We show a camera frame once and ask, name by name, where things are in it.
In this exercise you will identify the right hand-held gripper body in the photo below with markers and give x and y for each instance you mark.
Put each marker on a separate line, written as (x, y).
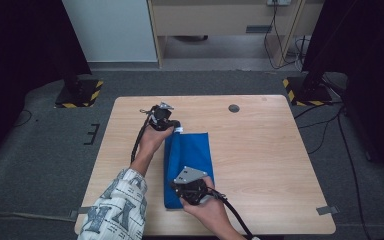
(193, 186)

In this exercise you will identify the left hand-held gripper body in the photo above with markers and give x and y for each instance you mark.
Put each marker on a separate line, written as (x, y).
(160, 116)

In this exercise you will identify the blue cloth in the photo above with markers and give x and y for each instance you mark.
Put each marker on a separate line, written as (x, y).
(190, 153)

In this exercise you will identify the person's left hand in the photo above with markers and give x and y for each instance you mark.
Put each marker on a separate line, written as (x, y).
(153, 143)

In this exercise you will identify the person's right hand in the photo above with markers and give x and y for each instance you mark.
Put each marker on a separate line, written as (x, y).
(210, 213)

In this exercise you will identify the dark round table grommet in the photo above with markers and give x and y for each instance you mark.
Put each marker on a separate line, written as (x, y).
(234, 108)

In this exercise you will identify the black yellow-striped stand base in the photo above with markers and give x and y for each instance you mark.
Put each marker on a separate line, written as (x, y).
(308, 93)
(80, 95)

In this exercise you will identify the dark object under desk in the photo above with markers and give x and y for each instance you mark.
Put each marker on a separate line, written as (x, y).
(190, 38)

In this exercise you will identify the grey tape piece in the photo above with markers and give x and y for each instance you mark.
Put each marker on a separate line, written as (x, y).
(80, 211)
(327, 210)

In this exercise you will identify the white panel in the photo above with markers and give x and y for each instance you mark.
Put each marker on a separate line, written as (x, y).
(110, 30)

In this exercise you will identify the beige wooden desk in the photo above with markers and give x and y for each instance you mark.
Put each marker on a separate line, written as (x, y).
(213, 20)

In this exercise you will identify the black curtain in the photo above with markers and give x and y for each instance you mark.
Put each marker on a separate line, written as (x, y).
(20, 50)
(370, 66)

